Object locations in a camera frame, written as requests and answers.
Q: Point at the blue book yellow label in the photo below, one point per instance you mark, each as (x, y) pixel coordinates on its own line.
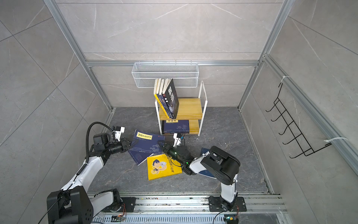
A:
(206, 172)

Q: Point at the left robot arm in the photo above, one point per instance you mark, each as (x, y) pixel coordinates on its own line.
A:
(71, 204)

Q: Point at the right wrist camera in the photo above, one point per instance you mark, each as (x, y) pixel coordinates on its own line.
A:
(178, 138)

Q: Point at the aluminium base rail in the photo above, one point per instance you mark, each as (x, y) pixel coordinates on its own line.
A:
(195, 208)

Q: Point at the black book white characters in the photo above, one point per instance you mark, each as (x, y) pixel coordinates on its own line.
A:
(173, 98)

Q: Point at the dark blue book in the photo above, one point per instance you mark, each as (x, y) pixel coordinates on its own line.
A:
(139, 157)
(147, 142)

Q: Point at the white wire mesh basket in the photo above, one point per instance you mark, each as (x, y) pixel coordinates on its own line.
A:
(184, 75)

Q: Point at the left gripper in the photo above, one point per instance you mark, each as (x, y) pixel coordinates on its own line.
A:
(124, 144)

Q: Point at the wooden two-tier shelf rack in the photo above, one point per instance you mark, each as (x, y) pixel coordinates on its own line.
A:
(191, 109)

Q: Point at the black wall hook rack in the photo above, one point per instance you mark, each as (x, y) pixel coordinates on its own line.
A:
(292, 127)

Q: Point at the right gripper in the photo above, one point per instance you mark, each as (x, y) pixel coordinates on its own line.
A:
(168, 150)

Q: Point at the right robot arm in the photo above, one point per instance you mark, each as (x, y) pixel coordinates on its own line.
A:
(223, 166)

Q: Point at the navy book yellow label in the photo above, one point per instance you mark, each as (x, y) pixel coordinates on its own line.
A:
(175, 126)

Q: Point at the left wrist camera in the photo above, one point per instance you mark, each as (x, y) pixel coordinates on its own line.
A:
(117, 132)

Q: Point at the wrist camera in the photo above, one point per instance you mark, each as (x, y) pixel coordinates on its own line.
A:
(178, 138)
(117, 132)

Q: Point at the yellow cartoon book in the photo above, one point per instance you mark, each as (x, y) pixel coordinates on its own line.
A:
(160, 166)

